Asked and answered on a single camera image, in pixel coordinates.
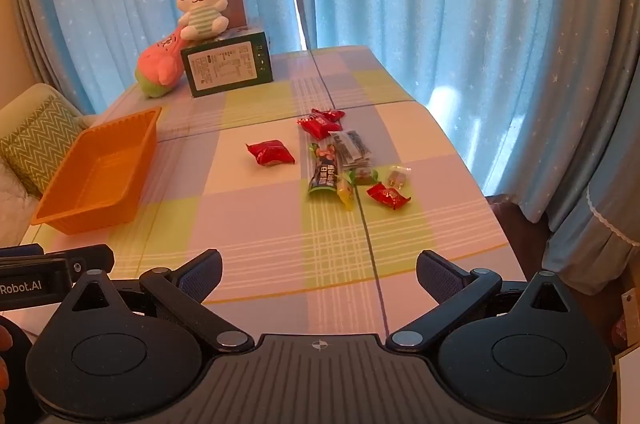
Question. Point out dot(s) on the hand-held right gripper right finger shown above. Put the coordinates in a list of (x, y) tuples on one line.
[(440, 276)]

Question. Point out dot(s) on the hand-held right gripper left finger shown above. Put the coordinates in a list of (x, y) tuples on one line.
[(200, 275)]

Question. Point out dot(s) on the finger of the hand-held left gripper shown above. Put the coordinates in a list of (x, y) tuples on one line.
[(95, 256), (20, 250)]

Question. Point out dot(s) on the orange plastic tray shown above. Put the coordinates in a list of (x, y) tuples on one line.
[(100, 184)]

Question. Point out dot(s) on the clear candy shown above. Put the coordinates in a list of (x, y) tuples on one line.
[(399, 176)]

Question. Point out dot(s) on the yellow green candy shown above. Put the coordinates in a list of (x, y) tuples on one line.
[(346, 196)]

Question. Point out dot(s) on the silver candy with green wrapper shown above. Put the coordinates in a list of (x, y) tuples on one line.
[(364, 176)]

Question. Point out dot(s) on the grey snack packet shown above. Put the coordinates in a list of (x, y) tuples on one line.
[(355, 160), (350, 140)]

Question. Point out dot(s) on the long dark snack packet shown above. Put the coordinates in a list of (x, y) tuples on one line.
[(322, 176)]

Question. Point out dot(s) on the person's left hand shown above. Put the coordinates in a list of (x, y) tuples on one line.
[(4, 338)]

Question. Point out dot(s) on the white quilted pillow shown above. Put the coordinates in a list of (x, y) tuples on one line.
[(12, 204)]

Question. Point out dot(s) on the pastel checkered tablecloth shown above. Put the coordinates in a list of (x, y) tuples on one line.
[(250, 214)]

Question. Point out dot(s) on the green chevron pillow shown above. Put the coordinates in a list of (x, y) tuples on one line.
[(40, 139)]

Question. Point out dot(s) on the grey curtain with lace trim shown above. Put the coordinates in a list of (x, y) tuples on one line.
[(590, 244)]

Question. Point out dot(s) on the cream sofa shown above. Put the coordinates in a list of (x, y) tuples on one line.
[(27, 96)]

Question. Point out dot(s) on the beige paper tag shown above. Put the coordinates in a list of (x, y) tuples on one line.
[(631, 309)]

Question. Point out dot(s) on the pink star plush toy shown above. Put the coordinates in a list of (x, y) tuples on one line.
[(160, 64)]

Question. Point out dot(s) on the green cardboard box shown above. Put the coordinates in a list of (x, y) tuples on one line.
[(225, 69)]

